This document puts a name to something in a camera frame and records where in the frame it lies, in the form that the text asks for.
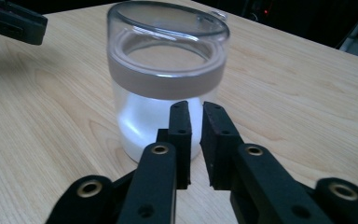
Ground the clear glass jar with lid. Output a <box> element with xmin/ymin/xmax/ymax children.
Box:
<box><xmin>105</xmin><ymin>0</ymin><xmax>231</xmax><ymax>164</ymax></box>

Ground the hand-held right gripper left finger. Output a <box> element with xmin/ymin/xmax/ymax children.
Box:
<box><xmin>116</xmin><ymin>100</ymin><xmax>192</xmax><ymax>224</ymax></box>

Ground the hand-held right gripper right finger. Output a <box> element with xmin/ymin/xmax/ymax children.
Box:
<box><xmin>200</xmin><ymin>101</ymin><xmax>336</xmax><ymax>224</ymax></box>

